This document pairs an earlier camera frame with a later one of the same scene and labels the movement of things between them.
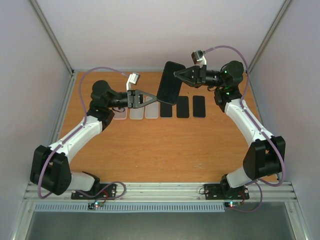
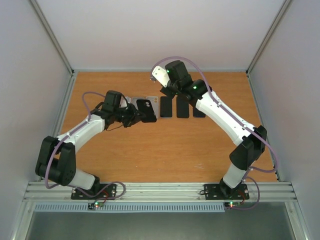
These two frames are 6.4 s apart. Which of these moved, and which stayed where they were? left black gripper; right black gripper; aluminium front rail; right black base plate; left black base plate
Moved: right black gripper; left black gripper
Stayed: right black base plate; aluminium front rail; left black base plate
